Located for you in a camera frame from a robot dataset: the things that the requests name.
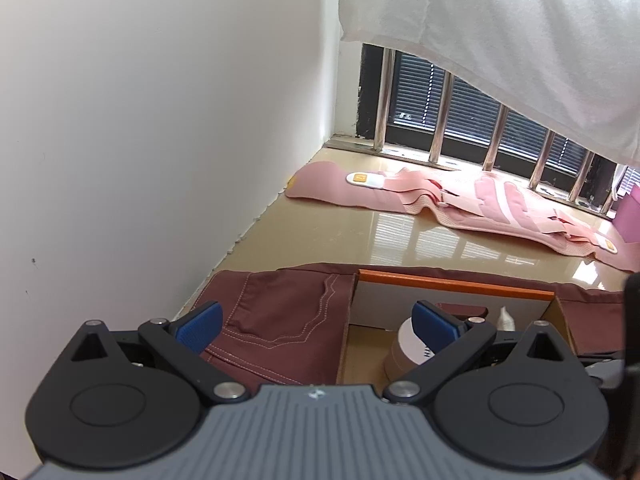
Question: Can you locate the white hanging curtain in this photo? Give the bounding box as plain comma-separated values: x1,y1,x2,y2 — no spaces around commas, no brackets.
338,0,639,166

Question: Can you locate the window with metal bars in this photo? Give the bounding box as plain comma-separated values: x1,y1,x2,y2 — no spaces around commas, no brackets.
356,44,639,214

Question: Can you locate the maroon trousers cloth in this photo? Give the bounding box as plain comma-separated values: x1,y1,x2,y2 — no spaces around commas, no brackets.
195,263,625,390

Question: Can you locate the orange cardboard box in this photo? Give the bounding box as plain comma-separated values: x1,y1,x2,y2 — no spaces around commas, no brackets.
340,269,576,391

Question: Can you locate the pink waist support belt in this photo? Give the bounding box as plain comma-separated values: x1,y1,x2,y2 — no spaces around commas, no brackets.
285,162,639,272

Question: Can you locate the pink storage box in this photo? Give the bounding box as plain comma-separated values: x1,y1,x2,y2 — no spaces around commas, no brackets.
613,194,640,243

